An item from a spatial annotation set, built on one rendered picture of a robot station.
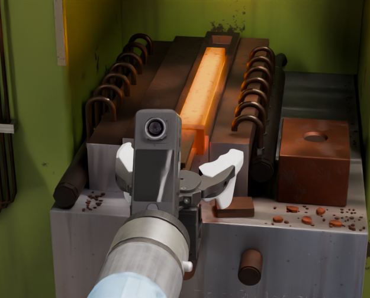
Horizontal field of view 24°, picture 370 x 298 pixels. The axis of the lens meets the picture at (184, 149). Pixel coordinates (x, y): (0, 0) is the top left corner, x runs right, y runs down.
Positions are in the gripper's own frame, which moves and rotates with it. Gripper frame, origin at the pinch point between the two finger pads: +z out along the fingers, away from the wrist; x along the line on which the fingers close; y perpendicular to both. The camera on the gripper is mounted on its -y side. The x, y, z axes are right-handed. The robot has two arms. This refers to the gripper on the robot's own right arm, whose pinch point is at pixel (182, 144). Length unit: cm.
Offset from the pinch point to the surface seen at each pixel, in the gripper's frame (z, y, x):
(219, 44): 42.5, 1.2, -0.2
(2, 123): 15.1, 5.5, -27.9
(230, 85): 22.2, 0.7, 3.5
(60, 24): 16.3, -8.9, -18.9
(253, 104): 9.3, -1.8, 7.6
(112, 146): 2.7, 2.1, -9.2
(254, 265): -6.7, 11.6, 9.3
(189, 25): 51, 1, -6
